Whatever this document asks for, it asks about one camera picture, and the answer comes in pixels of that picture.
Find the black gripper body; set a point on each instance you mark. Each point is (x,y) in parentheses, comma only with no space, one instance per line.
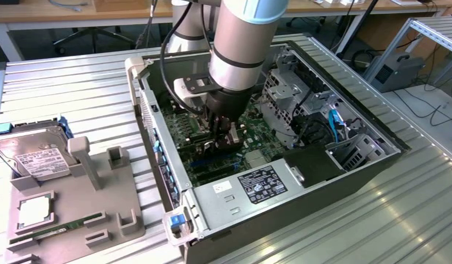
(230,105)

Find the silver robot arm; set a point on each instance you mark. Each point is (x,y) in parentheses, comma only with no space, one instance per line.
(245,41)

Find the green motherboard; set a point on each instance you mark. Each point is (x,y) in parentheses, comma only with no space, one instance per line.
(263,137)

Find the silver drive cage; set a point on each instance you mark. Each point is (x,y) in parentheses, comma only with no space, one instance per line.
(285,110)

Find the silver chipset heatsink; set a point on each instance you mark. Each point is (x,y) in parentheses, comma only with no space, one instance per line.
(257,160)

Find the blue expansion slot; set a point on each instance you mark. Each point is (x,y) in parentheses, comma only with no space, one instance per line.
(198,165)

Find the black expansion slot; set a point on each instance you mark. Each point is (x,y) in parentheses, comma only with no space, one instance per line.
(215,171)
(217,177)

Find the black plastic shroud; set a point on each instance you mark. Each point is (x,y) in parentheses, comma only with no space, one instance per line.
(314,165)

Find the grey power supply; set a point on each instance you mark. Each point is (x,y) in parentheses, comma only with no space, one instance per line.
(219,203)

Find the silver disk bay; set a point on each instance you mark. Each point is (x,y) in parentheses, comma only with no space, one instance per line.
(362,154)

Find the wooden desk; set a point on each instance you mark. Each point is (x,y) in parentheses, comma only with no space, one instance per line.
(322,9)
(65,16)

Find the blue case latch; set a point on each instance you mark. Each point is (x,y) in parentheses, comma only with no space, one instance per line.
(177,220)

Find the black slanted pole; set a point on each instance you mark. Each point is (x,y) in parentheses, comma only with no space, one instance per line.
(354,27)

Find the blue disk caddy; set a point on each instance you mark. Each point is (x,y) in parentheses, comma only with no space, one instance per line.
(66,126)

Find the open black PC case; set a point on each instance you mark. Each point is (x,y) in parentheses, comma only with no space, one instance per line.
(270,236)

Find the silver hard disk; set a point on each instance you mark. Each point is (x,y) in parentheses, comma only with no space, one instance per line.
(35,156)

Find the grey parts rack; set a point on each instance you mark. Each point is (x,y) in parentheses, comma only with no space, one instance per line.
(79,220)

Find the green RAM stick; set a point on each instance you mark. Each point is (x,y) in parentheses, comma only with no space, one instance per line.
(61,228)

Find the silver CPU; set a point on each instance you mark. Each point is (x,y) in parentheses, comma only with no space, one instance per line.
(35,214)

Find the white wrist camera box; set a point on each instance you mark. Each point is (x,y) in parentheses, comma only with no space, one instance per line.
(186,94)

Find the silver metal bracket plate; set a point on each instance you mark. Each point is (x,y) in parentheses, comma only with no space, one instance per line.
(285,92)

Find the aluminium frame table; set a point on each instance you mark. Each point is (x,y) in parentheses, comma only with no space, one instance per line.
(431,30)

